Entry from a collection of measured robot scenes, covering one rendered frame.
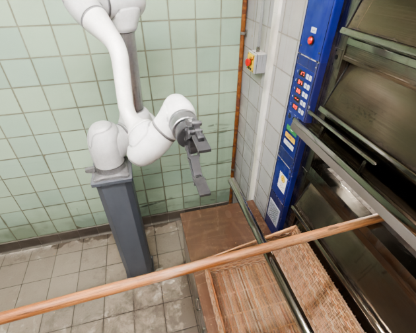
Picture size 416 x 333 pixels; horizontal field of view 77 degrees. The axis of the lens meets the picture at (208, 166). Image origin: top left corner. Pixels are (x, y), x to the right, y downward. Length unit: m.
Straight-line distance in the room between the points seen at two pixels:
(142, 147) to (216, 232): 0.92
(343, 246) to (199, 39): 1.34
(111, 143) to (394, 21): 1.14
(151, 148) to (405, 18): 0.78
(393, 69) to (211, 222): 1.24
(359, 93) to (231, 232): 1.06
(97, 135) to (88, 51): 0.58
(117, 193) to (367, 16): 1.29
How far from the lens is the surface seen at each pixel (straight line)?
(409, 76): 0.88
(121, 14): 1.23
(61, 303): 0.84
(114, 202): 1.55
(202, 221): 1.72
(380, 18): 0.95
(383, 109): 0.94
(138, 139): 0.91
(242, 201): 1.01
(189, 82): 1.82
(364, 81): 1.01
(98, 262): 2.40
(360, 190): 0.81
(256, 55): 1.51
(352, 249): 1.17
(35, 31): 1.77
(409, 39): 0.86
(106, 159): 1.38
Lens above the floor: 1.89
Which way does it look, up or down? 38 degrees down
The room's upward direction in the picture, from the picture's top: straight up
